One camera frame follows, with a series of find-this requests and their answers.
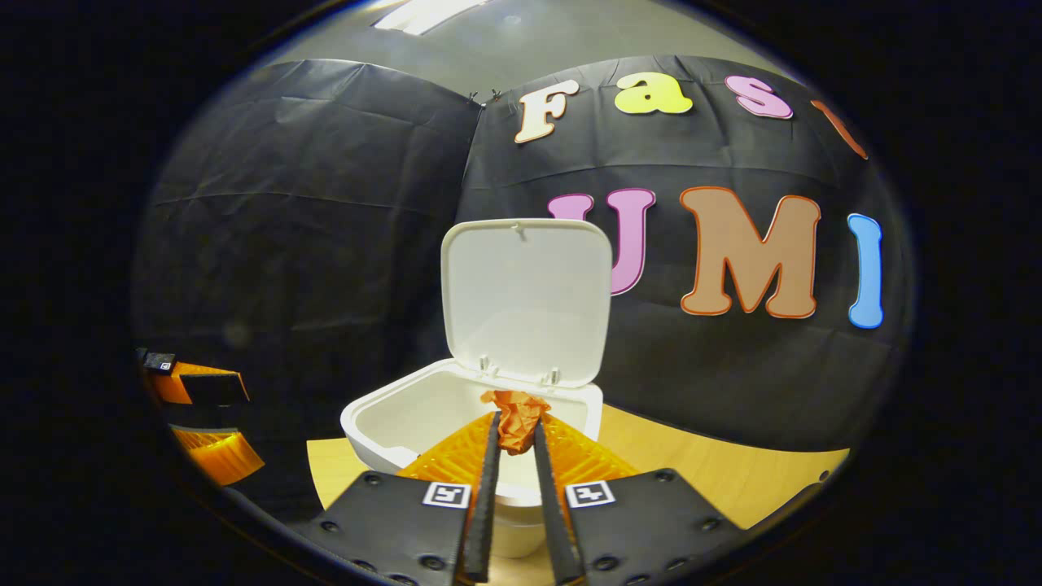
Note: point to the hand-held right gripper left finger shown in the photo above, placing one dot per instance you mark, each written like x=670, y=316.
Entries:
x=487, y=505

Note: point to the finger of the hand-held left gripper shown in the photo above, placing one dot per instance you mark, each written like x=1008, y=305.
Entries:
x=224, y=456
x=203, y=387

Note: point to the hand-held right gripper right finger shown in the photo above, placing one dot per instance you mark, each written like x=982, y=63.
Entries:
x=558, y=529

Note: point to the orange paper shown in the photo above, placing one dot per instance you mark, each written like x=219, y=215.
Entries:
x=517, y=419

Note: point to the white desktop garbage bin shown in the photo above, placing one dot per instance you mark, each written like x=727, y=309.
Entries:
x=529, y=293

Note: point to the wooden desktop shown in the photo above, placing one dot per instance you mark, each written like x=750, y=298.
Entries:
x=692, y=472

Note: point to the black backdrop cloth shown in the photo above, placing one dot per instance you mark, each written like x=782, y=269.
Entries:
x=309, y=244

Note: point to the ceiling light panel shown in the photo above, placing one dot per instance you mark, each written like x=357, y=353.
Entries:
x=427, y=15

